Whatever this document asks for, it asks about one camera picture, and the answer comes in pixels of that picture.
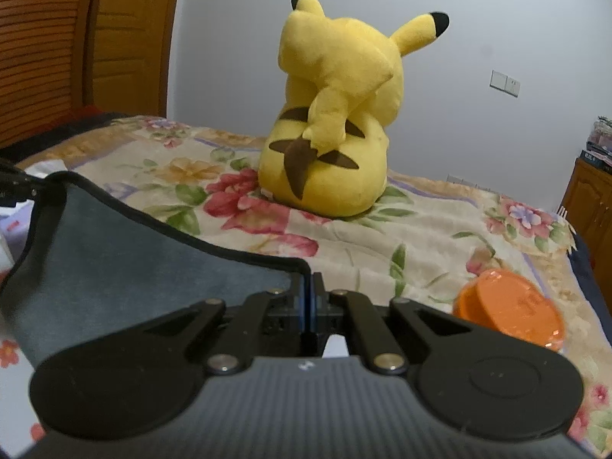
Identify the wooden slatted headboard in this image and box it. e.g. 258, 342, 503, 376
0, 0, 102, 150

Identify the wooden door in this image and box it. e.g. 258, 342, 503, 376
82, 0, 185, 118

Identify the dark blue cloth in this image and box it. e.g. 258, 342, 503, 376
568, 232, 612, 319

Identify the wooden cabinet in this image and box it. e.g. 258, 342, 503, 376
558, 157, 612, 275

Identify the floral blanket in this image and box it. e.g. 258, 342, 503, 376
0, 115, 612, 459

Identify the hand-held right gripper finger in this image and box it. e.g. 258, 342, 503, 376
142, 272, 313, 376
312, 272, 475, 376

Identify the stack of books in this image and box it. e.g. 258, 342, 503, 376
579, 115, 612, 174

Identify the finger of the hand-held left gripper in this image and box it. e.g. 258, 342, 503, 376
0, 160, 54, 207

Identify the grey towel with black edge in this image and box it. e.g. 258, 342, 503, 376
0, 171, 307, 369

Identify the white wall switch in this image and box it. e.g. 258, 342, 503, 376
489, 70, 521, 98

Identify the orange round plastic lid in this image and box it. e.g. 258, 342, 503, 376
452, 269, 567, 350

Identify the yellow plush toy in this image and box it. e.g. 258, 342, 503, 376
257, 0, 451, 219

